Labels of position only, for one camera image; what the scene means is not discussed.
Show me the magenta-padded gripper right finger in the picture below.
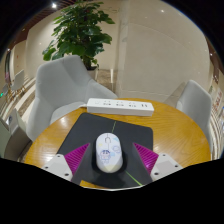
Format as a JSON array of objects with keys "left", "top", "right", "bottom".
[{"left": 132, "top": 142, "right": 184, "bottom": 184}]

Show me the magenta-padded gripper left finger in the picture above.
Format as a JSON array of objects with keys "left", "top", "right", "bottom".
[{"left": 41, "top": 142, "right": 92, "bottom": 186}]

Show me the white cartoon-print computer mouse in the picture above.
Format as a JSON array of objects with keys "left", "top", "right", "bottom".
[{"left": 95, "top": 132, "right": 124, "bottom": 174}]

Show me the black mouse pad green line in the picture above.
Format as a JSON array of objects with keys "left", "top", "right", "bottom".
[{"left": 56, "top": 112, "right": 154, "bottom": 190}]

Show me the white power strip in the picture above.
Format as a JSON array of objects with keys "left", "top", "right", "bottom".
[{"left": 86, "top": 97, "right": 155, "bottom": 117}]

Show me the grey shell chair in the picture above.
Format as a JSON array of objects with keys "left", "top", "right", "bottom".
[
  {"left": 175, "top": 79, "right": 214, "bottom": 153},
  {"left": 11, "top": 69, "right": 27, "bottom": 95},
  {"left": 0, "top": 108, "right": 33, "bottom": 162},
  {"left": 25, "top": 54, "right": 118, "bottom": 143}
]

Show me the red white poster board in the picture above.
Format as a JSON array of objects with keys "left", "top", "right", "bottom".
[{"left": 211, "top": 88, "right": 224, "bottom": 118}]

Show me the green potted plant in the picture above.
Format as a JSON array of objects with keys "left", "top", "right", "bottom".
[{"left": 42, "top": 0, "right": 116, "bottom": 72}]

